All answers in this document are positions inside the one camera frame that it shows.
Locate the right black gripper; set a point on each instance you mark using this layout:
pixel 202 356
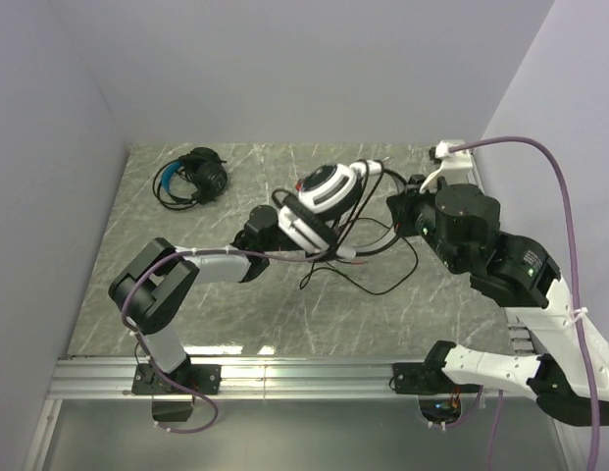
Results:
pixel 402 211

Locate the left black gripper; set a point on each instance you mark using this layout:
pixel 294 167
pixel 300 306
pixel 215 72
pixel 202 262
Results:
pixel 313 221

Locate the black blue headphones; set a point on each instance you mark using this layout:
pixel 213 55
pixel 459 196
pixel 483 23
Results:
pixel 203 168

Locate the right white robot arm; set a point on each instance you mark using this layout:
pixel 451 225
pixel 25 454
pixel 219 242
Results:
pixel 522 278

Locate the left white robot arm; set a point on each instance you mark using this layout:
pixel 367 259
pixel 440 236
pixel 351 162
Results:
pixel 150 290

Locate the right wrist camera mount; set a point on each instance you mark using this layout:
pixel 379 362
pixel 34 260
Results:
pixel 453 166

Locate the aluminium right side rail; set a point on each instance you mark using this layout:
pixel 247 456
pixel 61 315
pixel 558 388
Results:
pixel 519 335

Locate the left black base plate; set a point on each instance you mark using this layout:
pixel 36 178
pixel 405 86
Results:
pixel 203 378

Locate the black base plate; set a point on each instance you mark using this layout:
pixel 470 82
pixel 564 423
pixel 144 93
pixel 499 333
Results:
pixel 203 378
pixel 417 378

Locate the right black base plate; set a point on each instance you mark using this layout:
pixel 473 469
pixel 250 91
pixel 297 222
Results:
pixel 417 378

